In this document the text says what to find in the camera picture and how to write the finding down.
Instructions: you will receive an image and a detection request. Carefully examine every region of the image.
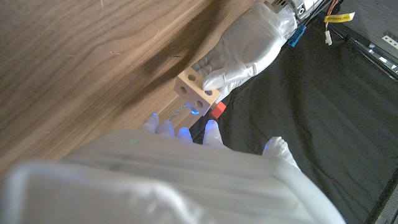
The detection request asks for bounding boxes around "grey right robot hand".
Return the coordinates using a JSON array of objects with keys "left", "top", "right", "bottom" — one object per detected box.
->
[{"left": 0, "top": 112, "right": 348, "bottom": 224}]

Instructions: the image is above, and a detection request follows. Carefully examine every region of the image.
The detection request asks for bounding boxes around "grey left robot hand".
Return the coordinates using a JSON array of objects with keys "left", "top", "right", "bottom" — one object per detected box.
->
[{"left": 191, "top": 1, "right": 299, "bottom": 102}]

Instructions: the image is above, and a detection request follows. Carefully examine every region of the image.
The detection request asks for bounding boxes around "red screw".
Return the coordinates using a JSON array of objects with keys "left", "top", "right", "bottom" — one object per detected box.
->
[{"left": 210, "top": 101, "right": 228, "bottom": 120}]

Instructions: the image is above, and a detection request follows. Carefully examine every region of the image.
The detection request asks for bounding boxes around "small wooden block with holes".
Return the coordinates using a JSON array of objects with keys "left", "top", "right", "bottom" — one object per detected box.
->
[{"left": 173, "top": 66, "right": 221, "bottom": 117}]

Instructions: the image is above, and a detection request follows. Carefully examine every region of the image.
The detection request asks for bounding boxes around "grey tape outline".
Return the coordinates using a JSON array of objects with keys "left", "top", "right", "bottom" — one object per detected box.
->
[{"left": 167, "top": 104, "right": 187, "bottom": 121}]

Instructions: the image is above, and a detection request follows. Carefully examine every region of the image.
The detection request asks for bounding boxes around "black backdrop curtain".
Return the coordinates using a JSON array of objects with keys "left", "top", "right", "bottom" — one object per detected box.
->
[{"left": 189, "top": 0, "right": 398, "bottom": 224}]

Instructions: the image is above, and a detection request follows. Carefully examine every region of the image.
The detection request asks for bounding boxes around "black backdrop stand pole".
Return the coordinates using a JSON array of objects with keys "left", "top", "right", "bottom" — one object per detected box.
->
[{"left": 326, "top": 18, "right": 398, "bottom": 83}]

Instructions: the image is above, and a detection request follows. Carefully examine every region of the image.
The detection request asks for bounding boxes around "grey perforated panel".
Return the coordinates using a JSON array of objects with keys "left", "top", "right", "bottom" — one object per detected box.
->
[{"left": 374, "top": 183, "right": 398, "bottom": 224}]

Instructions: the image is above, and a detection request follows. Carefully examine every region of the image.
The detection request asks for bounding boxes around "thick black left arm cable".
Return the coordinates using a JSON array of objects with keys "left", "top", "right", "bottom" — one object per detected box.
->
[{"left": 304, "top": 0, "right": 335, "bottom": 26}]

